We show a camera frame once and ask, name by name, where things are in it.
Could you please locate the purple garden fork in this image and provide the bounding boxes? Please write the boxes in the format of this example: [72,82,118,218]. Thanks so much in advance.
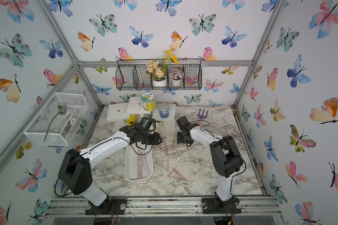
[198,108,208,121]

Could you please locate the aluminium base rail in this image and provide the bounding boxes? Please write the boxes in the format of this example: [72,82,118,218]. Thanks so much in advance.
[46,196,282,217]

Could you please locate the pink small triangle ruler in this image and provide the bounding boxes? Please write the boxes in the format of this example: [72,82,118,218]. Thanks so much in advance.
[167,168,188,181]

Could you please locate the pink straight ruler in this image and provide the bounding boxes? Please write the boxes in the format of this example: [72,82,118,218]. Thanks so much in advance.
[138,149,146,179]

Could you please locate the black wire wall basket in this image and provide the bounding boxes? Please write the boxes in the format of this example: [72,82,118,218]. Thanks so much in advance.
[115,58,202,91]

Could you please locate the green lid jar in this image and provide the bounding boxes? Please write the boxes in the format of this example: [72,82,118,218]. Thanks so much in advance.
[141,92,155,112]

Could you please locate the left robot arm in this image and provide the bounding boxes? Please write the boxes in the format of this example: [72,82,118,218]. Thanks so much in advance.
[58,117,162,207]

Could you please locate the white stepped display stand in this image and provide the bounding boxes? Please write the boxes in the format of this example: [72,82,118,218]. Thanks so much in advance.
[107,97,176,134]

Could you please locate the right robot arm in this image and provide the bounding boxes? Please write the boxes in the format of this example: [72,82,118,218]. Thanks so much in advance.
[177,116,245,207]

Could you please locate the pink artificial flower stem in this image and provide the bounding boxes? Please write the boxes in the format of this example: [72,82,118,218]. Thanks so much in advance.
[43,103,73,142]

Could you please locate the yellow artificial flowers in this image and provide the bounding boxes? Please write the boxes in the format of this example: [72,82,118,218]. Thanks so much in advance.
[162,49,178,64]

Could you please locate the purple triangle ruler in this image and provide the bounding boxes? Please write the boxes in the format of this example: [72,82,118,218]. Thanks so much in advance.
[159,141,169,156]

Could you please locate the beige flowers white pot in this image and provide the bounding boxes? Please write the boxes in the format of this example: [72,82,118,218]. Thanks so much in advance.
[146,61,168,87]

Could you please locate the yellow bottle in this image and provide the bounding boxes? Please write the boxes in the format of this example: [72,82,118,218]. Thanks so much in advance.
[126,114,138,126]

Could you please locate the white storage box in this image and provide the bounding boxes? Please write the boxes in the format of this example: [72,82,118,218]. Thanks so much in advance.
[124,143,154,182]

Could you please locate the purple flowers white pot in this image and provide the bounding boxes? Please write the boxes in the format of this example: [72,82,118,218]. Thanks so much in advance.
[169,68,184,87]

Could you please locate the clear triangle ruler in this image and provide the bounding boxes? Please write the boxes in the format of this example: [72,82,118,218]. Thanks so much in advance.
[162,158,180,172]

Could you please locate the blue can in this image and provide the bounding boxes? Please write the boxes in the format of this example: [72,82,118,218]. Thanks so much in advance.
[159,103,170,119]

